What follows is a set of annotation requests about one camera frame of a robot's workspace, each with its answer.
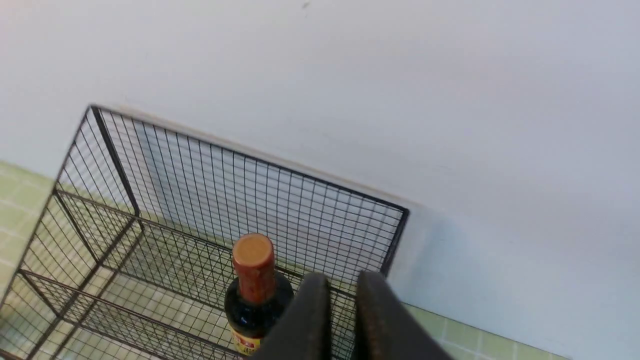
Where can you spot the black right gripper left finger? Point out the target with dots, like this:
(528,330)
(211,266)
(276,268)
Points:
(304,330)

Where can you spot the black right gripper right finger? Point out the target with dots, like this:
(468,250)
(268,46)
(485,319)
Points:
(385,330)

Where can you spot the tall soy sauce bottle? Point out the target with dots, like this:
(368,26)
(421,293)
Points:
(258,296)

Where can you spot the green checkered tablecloth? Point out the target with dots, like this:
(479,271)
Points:
(22,196)

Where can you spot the black wire mesh rack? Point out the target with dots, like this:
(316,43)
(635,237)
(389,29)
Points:
(131,255)

